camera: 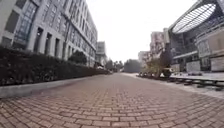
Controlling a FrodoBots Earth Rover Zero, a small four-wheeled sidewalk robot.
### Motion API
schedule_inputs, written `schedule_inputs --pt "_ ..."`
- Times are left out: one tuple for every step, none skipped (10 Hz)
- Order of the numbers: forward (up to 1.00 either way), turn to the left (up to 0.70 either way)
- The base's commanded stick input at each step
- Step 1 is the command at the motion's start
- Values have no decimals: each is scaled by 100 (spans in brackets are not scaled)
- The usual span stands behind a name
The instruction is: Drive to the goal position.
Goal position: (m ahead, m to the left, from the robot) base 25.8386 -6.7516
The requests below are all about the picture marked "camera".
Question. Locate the pale grey tower building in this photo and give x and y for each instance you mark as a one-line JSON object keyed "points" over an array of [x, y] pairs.
{"points": [[101, 53]]}

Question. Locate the group of trees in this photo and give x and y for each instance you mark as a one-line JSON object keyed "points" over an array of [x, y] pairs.
{"points": [[132, 66]]}

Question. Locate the dark green tree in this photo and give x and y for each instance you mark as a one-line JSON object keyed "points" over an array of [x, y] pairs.
{"points": [[78, 57]]}

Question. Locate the red brick path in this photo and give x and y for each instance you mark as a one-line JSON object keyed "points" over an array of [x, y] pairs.
{"points": [[110, 103]]}

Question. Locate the green bushes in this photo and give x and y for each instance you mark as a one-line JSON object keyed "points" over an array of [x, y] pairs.
{"points": [[155, 68]]}

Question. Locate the pink tall building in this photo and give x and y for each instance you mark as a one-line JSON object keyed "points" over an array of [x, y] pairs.
{"points": [[156, 41]]}

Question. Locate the long grey columned building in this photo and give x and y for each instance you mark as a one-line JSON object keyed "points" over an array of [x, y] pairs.
{"points": [[43, 26]]}

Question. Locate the dark hedge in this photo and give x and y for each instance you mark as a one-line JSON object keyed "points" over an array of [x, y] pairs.
{"points": [[33, 68]]}

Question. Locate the pale grey pavement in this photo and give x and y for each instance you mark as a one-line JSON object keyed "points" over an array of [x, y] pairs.
{"points": [[200, 76]]}

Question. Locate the low dark barrier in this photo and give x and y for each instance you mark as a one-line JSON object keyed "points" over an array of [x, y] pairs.
{"points": [[200, 82]]}

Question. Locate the glass-roofed dark building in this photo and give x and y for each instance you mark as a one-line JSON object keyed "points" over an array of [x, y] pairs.
{"points": [[200, 40]]}

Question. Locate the grey low kerb wall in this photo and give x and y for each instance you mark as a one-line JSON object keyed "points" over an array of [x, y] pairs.
{"points": [[26, 89]]}

